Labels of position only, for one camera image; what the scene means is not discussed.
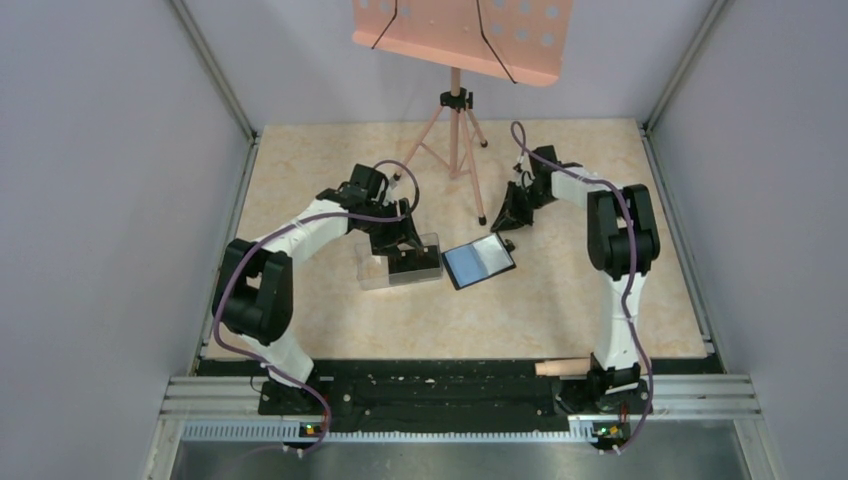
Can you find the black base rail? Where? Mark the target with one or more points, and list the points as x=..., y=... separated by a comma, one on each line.
x=423, y=396

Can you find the pink music stand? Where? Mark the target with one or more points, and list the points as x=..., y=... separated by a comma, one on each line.
x=522, y=42

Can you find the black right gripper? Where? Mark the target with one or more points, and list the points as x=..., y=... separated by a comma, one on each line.
x=510, y=216

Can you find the pink toy microphone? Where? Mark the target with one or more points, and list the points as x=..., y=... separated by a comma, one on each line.
x=563, y=367

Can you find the clear acrylic tray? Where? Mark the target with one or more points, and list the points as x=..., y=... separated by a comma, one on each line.
x=372, y=271

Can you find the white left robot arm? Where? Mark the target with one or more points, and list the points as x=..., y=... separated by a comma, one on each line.
x=253, y=301

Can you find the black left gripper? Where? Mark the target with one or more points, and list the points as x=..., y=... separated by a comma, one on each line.
x=401, y=231

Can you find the black leather card holder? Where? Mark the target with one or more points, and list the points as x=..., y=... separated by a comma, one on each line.
x=479, y=260

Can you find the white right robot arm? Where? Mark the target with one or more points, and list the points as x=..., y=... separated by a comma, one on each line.
x=622, y=243

